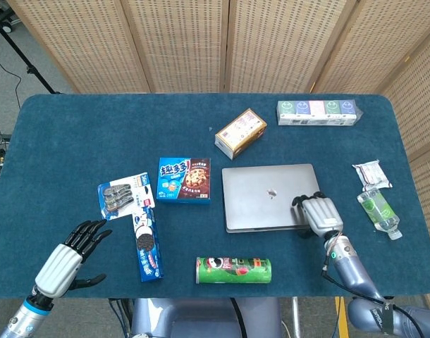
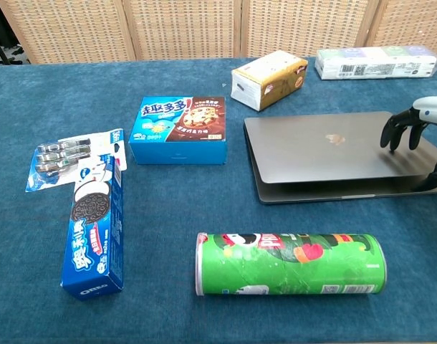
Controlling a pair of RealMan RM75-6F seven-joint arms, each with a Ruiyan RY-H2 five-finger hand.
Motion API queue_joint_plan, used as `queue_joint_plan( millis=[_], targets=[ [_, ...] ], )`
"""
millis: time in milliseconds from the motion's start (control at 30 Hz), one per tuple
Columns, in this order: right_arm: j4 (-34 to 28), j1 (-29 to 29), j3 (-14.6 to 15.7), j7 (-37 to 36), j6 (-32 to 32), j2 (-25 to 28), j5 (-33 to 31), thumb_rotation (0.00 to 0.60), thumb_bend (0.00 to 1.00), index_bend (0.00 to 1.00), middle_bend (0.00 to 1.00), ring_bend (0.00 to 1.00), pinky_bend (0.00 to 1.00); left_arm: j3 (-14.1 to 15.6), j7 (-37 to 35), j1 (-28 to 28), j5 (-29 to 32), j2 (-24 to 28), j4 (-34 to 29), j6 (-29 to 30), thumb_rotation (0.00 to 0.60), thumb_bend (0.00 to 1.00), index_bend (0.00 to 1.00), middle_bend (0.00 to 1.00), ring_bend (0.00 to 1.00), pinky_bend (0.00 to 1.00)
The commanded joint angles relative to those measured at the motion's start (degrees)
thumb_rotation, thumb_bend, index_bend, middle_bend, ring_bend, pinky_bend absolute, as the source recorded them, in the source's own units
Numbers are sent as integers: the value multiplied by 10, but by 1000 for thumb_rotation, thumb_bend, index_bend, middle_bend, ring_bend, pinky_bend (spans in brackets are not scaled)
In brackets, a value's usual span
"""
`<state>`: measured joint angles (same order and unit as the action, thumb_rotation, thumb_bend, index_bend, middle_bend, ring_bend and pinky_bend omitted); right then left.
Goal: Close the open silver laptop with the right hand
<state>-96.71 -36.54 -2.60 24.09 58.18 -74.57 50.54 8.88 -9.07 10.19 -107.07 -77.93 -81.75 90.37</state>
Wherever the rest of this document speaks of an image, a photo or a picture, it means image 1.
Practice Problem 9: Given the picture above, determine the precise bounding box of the white snack wrapper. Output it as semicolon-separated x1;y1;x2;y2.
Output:
351;159;393;193

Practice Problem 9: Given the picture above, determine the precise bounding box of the black tripod stand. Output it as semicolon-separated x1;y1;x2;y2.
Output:
0;0;61;95

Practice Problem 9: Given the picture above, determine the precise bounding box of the blue chocolate cookie box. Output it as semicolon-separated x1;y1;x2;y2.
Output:
156;156;211;205

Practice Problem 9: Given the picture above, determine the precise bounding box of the silver laptop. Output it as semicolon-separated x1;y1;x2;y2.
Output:
221;163;321;234

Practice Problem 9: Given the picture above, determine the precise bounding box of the black cable at torso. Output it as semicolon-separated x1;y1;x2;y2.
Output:
230;297;250;338

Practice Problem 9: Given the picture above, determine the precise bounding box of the wicker folding screen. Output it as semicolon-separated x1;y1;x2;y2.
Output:
5;0;430;311

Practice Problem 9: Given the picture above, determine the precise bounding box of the black and silver left hand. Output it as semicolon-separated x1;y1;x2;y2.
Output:
34;219;113;298

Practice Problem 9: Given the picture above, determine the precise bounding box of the metal table leg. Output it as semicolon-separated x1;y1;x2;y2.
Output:
291;297;302;338

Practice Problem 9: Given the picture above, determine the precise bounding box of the brown and white carton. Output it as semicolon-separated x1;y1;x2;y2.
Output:
214;107;268;161

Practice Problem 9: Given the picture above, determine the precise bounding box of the blue table mat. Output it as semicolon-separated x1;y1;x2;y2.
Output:
0;92;430;300

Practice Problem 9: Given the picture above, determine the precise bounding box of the green Pringles can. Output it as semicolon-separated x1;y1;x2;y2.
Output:
195;256;273;285

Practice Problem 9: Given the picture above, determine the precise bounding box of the grey-blue robot torso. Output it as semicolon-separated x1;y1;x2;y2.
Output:
130;297;283;338

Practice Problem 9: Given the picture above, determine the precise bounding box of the clear bottle with green label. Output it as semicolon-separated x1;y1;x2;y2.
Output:
356;188;403;241

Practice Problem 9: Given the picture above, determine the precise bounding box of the black and silver right hand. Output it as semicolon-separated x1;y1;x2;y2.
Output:
291;191;345;239

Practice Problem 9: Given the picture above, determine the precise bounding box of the multipack of pocket tissues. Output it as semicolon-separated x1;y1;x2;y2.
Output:
276;99;364;127

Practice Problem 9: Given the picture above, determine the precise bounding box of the blue Oreo cookie box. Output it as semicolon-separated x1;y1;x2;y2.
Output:
131;206;165;283

